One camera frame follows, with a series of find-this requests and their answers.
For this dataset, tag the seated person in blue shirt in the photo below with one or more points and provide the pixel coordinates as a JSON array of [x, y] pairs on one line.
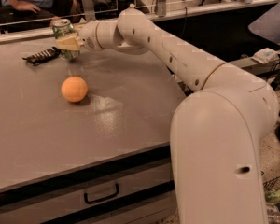
[[54, 8]]

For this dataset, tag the orange fruit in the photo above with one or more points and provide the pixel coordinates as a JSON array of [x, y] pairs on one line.
[[74, 89]]

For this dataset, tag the white packet on ledge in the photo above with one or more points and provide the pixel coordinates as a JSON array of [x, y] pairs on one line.
[[265, 55]]

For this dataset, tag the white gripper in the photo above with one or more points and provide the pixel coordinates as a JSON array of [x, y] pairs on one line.
[[88, 36]]

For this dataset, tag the green soda can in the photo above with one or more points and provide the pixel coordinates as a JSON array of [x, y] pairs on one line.
[[61, 28]]

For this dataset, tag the wire basket with groceries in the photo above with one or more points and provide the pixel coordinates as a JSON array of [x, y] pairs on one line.
[[272, 198]]

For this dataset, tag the grey drawer with black handle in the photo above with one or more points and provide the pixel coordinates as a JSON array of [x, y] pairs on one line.
[[115, 192]]

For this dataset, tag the dark chocolate bar wrapper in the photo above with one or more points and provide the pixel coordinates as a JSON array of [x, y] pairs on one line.
[[43, 56]]

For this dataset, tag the metal railing with glass panels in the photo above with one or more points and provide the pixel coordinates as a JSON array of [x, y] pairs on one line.
[[140, 3]]

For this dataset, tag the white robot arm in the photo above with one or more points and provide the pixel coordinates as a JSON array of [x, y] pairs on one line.
[[215, 132]]

